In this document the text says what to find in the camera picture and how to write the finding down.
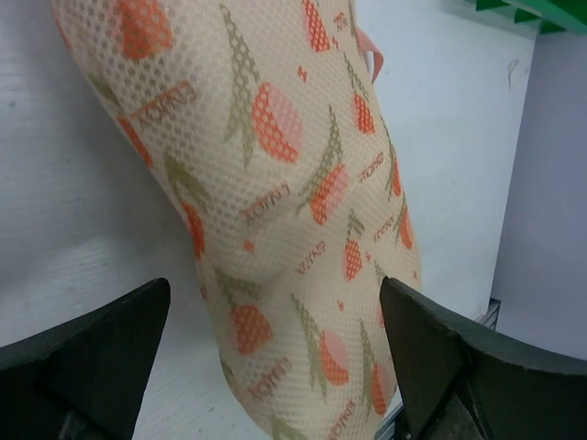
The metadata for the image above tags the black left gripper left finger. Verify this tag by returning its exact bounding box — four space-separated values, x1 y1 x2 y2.
1 278 171 439

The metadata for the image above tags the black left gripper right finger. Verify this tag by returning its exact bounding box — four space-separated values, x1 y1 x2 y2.
380 278 586 440

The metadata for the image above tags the floral mesh laundry bag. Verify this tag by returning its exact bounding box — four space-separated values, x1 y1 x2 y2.
50 0 420 439

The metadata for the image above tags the green plastic tray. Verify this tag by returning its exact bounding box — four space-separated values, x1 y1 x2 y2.
474 0 586 34

